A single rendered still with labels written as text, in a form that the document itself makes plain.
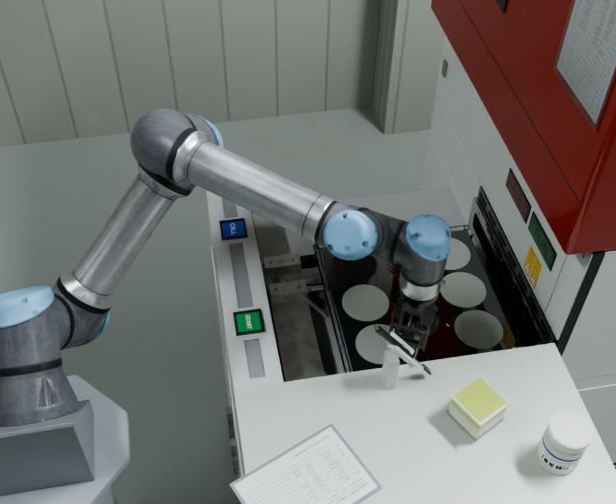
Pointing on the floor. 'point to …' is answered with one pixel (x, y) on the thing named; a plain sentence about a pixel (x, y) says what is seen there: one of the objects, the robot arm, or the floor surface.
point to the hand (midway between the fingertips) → (410, 344)
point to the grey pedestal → (103, 451)
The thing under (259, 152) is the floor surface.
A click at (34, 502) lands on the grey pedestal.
